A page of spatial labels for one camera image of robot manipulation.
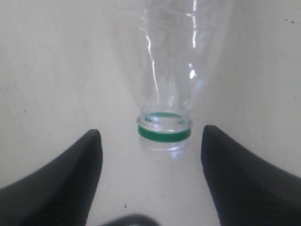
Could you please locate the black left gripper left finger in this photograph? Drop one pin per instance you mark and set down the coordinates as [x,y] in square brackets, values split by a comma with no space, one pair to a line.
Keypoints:
[61,192]

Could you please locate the clear plastic bottle green label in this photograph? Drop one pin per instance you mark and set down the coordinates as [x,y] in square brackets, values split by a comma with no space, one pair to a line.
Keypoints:
[166,51]

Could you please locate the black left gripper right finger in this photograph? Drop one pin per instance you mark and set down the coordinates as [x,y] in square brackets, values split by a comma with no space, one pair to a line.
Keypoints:
[246,189]

